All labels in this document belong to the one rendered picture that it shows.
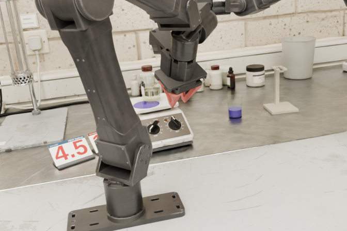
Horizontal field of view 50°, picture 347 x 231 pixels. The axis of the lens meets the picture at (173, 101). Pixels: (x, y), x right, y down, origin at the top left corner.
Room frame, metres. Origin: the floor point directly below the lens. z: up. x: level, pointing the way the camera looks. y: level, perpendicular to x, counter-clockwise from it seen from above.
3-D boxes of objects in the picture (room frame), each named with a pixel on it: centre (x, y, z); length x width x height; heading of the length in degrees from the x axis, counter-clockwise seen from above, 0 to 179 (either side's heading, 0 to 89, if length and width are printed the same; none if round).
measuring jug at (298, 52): (1.44, -0.49, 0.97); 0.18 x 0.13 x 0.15; 5
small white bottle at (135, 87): (1.35, 0.14, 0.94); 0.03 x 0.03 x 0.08
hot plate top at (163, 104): (0.96, 0.06, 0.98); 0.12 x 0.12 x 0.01; 17
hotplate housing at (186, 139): (0.94, 0.05, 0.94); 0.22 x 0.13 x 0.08; 17
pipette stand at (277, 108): (1.06, -0.32, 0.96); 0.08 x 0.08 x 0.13; 5
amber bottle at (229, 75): (1.35, -0.22, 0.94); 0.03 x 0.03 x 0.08
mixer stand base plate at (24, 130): (1.07, 0.43, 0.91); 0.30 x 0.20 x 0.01; 11
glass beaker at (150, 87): (0.97, 0.06, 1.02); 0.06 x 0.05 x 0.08; 147
